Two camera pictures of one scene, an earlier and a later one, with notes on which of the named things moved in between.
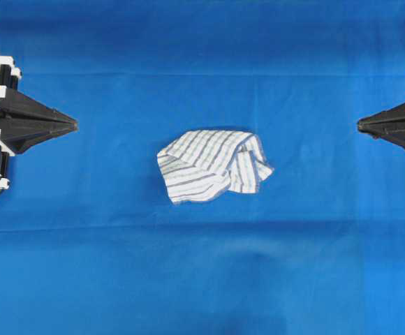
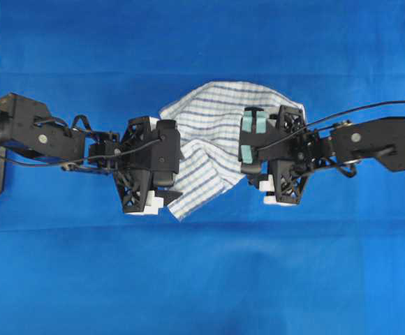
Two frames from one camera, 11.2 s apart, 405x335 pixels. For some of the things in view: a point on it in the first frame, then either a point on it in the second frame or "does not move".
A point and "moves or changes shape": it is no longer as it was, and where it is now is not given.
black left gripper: (15, 121) → (133, 160)
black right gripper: (403, 125) → (292, 153)
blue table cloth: (87, 239) does not move
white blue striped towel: (202, 165) moves or changes shape
